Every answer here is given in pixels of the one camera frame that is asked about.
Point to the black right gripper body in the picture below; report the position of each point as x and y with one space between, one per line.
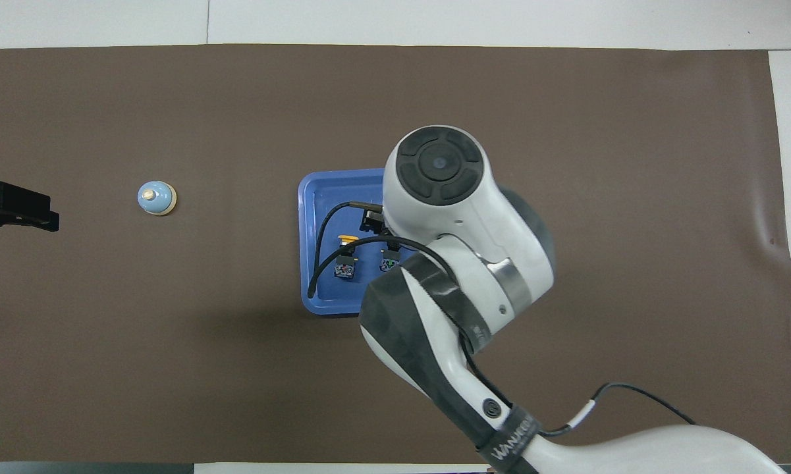
372 220

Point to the green push button switch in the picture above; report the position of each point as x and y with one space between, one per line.
388 264

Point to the yellow push button switch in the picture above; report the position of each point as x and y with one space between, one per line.
346 268

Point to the light blue desk bell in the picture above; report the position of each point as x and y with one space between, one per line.
157 198

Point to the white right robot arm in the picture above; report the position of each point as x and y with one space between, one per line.
461 210

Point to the blue plastic tray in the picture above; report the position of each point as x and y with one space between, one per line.
342 191

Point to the brown table mat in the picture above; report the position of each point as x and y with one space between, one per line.
171 362

